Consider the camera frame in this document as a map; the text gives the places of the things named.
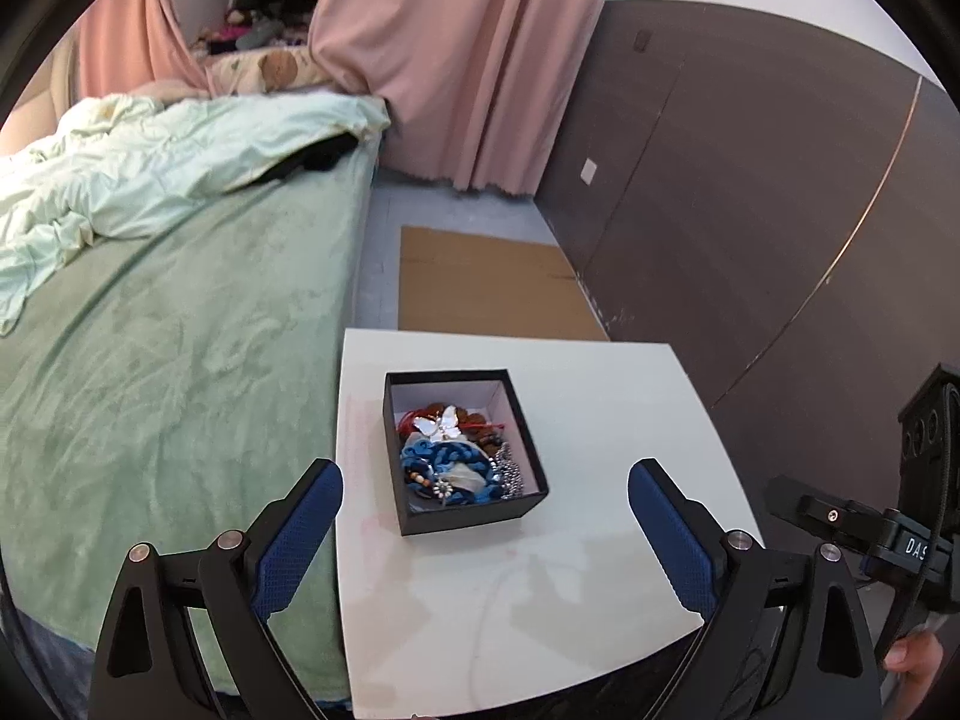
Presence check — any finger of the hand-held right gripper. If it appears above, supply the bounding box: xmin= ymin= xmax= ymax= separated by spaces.
xmin=765 ymin=474 xmax=887 ymax=557

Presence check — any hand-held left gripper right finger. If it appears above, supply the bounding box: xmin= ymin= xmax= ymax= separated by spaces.
xmin=628 ymin=457 xmax=882 ymax=720

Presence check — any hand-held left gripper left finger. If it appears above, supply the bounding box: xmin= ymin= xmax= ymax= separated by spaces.
xmin=88 ymin=457 xmax=346 ymax=720

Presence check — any blue braided bracelet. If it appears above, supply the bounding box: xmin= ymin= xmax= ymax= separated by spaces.
xmin=400 ymin=439 xmax=511 ymax=505

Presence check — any black jewelry box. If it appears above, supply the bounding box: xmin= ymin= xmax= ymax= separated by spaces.
xmin=382 ymin=367 xmax=551 ymax=537

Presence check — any multicoloured shiny bead bracelet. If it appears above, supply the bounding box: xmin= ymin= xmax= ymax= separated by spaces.
xmin=487 ymin=444 xmax=526 ymax=500

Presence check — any white butterfly ornament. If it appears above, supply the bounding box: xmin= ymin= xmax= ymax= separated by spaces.
xmin=411 ymin=405 xmax=482 ymax=442

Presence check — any person's right hand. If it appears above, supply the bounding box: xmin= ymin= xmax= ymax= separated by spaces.
xmin=883 ymin=630 xmax=944 ymax=717

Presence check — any green bed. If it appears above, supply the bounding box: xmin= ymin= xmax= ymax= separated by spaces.
xmin=0 ymin=142 xmax=376 ymax=698

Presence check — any flat cardboard sheet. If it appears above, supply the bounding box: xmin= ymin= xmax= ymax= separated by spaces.
xmin=397 ymin=225 xmax=610 ymax=342

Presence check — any dark cloth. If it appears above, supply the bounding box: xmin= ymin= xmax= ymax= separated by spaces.
xmin=262 ymin=131 xmax=361 ymax=185

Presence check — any pale green quilt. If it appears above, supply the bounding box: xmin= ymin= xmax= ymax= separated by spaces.
xmin=0 ymin=94 xmax=392 ymax=338

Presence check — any patterned pillow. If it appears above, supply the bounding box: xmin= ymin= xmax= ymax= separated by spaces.
xmin=202 ymin=45 xmax=338 ymax=95

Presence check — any beige headboard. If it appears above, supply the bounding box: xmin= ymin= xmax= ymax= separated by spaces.
xmin=0 ymin=37 xmax=83 ymax=155

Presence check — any pile of clothes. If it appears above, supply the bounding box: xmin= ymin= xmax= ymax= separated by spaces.
xmin=195 ymin=4 xmax=316 ymax=53

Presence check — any wide pink curtain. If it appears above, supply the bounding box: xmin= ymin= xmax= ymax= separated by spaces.
xmin=307 ymin=0 xmax=623 ymax=196

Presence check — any narrow pink curtain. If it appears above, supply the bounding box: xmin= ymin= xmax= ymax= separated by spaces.
xmin=75 ymin=0 xmax=211 ymax=102

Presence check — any brown bead bracelet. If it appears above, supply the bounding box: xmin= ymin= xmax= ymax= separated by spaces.
xmin=420 ymin=403 xmax=511 ymax=458

